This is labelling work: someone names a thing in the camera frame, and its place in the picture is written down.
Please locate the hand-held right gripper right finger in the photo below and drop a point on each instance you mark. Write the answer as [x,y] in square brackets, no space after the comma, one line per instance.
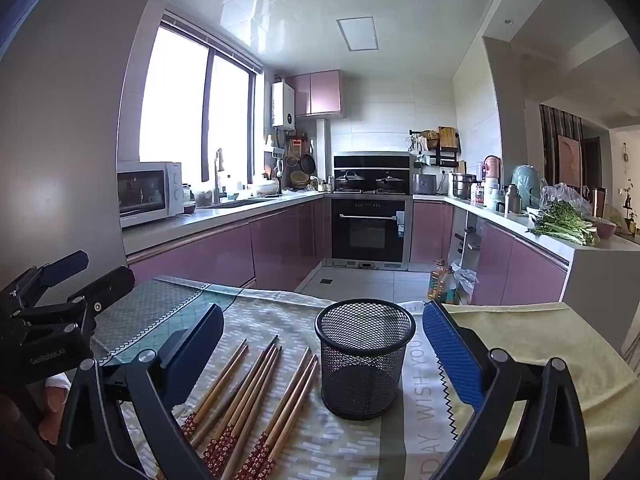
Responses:
[450,355]

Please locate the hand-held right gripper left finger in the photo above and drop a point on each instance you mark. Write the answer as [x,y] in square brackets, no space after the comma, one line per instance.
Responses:
[192,352]

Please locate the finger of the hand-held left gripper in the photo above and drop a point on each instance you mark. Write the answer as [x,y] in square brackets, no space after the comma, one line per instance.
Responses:
[112,280]
[65,262]

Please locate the row of wooden chopsticks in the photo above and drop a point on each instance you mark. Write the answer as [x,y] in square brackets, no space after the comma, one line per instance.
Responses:
[260,390]

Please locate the black mesh holder cup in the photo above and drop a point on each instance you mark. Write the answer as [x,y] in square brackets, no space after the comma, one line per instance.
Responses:
[360,375]

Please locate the person's left hand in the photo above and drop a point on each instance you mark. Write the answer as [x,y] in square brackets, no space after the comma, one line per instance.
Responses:
[47,405]

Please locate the green patterned table mat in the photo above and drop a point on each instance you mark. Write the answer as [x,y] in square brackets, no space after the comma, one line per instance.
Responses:
[150,310]

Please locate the cooking oil bottle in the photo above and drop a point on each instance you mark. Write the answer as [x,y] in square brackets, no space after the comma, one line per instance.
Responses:
[440,285]

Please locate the white plastic bag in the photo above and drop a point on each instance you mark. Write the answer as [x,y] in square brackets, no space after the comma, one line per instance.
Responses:
[465,280]

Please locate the white microwave oven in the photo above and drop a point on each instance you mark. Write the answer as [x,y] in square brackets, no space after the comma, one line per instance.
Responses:
[145,192]

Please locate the pink base cabinets long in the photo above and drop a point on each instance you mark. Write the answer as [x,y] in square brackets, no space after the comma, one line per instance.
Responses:
[225,250]

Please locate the pink base cabinets short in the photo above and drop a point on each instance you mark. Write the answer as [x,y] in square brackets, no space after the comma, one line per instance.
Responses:
[520,270]

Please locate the grey refrigerator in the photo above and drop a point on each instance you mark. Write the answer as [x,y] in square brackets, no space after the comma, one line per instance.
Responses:
[60,135]

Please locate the yellow cloth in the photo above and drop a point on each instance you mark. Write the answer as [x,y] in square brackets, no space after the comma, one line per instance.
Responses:
[590,350]

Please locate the white patterned tablecloth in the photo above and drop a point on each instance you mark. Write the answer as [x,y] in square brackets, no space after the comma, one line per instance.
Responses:
[310,440]

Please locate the black built-in oven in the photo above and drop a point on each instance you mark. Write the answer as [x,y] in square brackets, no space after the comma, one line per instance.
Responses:
[370,230]

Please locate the steel sink faucet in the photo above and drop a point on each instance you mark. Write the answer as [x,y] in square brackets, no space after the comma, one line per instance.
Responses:
[218,170]

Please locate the steel thermos flask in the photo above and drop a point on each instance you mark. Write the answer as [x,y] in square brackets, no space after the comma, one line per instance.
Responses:
[512,200]

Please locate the steel stock pot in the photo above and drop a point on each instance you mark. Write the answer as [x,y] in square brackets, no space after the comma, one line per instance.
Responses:
[462,186]

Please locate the silver toaster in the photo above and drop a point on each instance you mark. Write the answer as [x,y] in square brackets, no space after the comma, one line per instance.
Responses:
[426,184]

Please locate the bunch of leafy greens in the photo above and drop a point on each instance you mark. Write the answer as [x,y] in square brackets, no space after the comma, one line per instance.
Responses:
[565,222]

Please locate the white basin bowl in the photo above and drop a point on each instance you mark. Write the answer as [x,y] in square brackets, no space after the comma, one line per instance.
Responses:
[266,188]

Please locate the kitchen window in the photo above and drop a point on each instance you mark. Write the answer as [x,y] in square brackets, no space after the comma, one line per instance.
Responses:
[175,110]

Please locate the black lidded pot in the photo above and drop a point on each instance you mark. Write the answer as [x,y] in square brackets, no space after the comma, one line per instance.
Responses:
[389,179]
[349,179]

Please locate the pale green appliance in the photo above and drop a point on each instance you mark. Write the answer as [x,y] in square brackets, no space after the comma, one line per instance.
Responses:
[527,185]

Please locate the pink kettle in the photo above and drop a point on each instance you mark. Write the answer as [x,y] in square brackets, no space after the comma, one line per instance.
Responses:
[492,166]

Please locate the clear plastic bag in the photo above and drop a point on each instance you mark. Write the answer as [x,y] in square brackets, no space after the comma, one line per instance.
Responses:
[562,195]

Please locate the pink bowl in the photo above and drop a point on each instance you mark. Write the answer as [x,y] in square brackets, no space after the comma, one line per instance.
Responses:
[606,230]

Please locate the black range hood stove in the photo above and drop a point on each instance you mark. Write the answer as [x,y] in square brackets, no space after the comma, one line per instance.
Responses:
[372,162]

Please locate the steel tumbler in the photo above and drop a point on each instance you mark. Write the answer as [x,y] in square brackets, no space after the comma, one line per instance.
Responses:
[599,202]

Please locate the wooden cutting board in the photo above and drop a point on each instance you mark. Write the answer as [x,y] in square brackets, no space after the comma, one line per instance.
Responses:
[447,136]

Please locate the hanging frying pan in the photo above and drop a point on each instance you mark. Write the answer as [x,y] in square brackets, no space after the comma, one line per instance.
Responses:
[307,162]

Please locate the white water heater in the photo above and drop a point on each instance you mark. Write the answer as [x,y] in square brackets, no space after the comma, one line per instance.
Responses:
[282,105]

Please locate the square ceiling light panel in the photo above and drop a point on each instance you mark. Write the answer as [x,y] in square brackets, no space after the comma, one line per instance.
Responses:
[357,34]

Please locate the black wall rack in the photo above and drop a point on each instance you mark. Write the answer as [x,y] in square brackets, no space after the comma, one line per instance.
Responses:
[445,157]

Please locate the pink wall cabinet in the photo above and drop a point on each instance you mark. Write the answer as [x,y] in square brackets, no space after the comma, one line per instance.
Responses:
[320,92]

